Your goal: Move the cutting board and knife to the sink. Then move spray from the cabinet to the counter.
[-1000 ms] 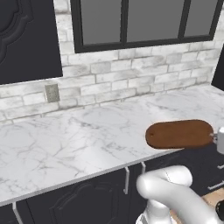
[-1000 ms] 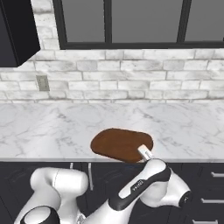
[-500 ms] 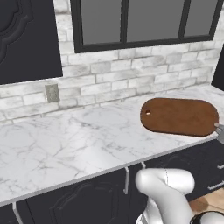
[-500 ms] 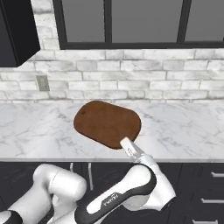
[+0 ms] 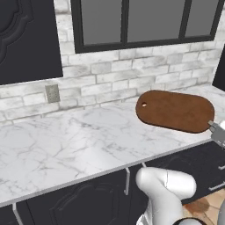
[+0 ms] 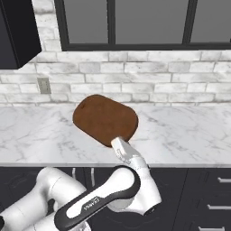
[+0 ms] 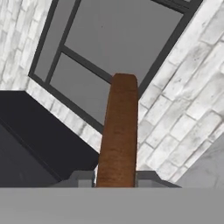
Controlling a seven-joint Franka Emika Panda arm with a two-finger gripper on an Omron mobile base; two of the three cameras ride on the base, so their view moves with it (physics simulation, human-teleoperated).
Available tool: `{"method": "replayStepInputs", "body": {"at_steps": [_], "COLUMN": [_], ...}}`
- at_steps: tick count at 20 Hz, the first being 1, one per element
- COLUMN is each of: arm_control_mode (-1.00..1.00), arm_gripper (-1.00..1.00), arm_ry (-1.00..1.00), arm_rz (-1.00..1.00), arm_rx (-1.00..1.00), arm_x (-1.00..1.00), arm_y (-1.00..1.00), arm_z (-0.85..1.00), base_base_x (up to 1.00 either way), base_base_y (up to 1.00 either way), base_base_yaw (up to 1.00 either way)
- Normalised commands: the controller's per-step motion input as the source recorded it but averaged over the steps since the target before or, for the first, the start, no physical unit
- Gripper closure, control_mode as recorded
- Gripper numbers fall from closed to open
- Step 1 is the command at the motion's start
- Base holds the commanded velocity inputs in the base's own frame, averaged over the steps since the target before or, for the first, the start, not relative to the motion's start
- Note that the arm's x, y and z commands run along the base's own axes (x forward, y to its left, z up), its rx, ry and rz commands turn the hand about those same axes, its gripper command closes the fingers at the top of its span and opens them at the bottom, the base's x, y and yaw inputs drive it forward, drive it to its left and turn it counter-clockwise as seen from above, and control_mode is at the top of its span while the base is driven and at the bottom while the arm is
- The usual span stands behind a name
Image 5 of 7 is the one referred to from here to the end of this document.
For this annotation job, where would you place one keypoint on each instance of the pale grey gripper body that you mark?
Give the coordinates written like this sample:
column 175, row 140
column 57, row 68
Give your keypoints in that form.
column 218, row 136

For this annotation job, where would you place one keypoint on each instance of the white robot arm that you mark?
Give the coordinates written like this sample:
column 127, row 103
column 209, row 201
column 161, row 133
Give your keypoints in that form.
column 164, row 190

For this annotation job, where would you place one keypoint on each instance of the brown wooden cutting board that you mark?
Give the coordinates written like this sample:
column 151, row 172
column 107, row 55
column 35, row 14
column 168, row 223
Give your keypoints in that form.
column 178, row 111

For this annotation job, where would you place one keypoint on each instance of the black tall cabinet side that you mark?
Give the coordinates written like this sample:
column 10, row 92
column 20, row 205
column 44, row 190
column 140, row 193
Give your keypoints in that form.
column 219, row 70

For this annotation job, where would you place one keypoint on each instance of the black lower cabinet door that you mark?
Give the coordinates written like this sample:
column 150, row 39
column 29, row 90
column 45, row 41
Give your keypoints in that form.
column 137, row 202
column 5, row 215
column 82, row 199

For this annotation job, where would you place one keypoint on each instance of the black cabinet door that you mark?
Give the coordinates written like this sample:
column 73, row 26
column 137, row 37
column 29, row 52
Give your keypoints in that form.
column 82, row 199
column 137, row 202
column 26, row 41
column 5, row 215

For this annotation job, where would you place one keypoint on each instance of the black upper cabinet door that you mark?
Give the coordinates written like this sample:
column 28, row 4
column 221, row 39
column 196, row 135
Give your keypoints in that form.
column 26, row 41

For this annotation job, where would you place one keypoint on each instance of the black drawer front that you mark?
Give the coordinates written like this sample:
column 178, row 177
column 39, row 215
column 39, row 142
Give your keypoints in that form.
column 190, row 159
column 209, row 183

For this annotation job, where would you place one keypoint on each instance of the black framed window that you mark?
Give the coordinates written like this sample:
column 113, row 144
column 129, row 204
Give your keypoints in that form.
column 129, row 44

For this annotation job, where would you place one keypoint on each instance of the grey wall outlet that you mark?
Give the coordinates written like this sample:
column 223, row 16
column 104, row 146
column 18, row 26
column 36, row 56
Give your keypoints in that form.
column 52, row 93

